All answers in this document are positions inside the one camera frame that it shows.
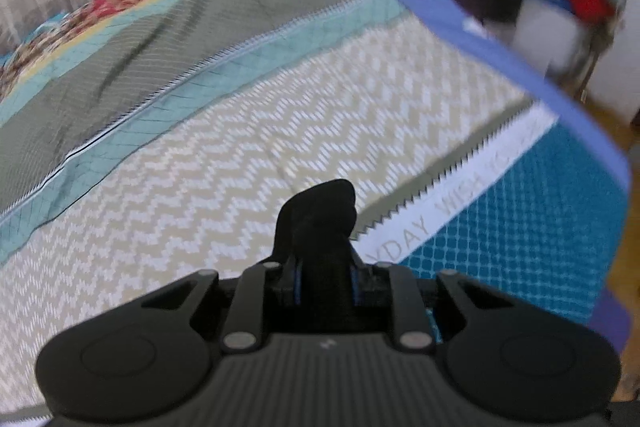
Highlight periwinkle blue mattress edge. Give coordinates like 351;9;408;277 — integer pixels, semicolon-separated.
349;0;632;208

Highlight purple mat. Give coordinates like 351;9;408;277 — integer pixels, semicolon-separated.
587;289;634;359

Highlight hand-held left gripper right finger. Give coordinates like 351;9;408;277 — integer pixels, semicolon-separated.
350;252;517;354

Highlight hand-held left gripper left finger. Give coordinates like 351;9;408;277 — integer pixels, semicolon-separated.
142;257;304;354

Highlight zigzag patterned bed sheet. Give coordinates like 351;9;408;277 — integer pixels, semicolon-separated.
0;0;632;424

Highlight black pants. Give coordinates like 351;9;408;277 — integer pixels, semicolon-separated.
273;179;397;334

